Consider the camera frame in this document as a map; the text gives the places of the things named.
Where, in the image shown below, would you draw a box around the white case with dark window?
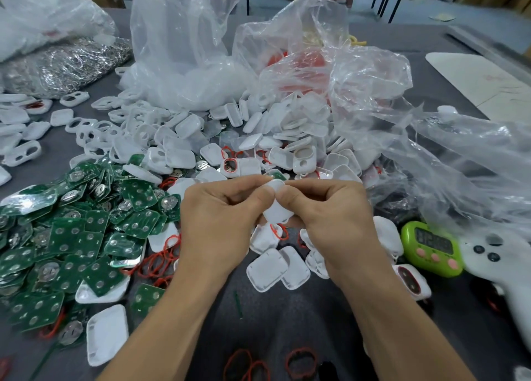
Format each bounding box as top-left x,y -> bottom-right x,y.
392,264 -> 432,302

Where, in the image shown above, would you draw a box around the person's left forearm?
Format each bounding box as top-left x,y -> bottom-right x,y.
96,262 -> 235,381

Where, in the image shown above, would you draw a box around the white plastic shell piece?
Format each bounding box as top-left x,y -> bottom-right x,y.
262,179 -> 295,224

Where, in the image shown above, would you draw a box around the scattered red rubber rings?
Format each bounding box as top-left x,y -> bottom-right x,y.
0,146 -> 320,381

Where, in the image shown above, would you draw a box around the white flat board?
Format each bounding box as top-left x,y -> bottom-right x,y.
425,52 -> 531,124

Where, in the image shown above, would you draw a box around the person's left hand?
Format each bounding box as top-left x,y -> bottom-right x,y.
179,174 -> 276,278

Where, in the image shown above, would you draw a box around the pile of green circuit boards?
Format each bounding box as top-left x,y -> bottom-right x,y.
0,154 -> 182,332

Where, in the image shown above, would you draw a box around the person's right hand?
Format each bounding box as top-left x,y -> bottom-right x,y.
276,178 -> 381,280

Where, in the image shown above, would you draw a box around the white opaque plastic bag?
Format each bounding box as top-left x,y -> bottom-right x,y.
0,0 -> 119,64

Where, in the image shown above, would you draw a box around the green digital timer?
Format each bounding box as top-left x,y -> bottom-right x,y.
400,221 -> 464,278

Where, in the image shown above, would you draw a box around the crumpled clear plastic bag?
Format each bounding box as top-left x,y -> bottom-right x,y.
332,57 -> 531,242

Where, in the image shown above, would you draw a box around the white game controller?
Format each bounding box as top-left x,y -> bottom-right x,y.
458,229 -> 531,352

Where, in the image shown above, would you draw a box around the large clear plastic bag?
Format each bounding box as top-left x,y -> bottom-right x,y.
120,0 -> 258,112

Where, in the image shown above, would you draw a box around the bag of silver metal clips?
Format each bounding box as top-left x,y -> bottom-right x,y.
0,36 -> 134,100

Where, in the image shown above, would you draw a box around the clear bag with red parts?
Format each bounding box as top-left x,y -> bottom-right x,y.
231,0 -> 413,145

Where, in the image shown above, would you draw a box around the grey metal bar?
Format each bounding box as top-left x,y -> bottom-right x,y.
446,25 -> 531,86

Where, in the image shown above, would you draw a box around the person's right forearm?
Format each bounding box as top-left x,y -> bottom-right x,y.
335,265 -> 478,381

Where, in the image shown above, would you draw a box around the pile of white plastic shells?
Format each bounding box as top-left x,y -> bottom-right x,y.
0,89 -> 405,368

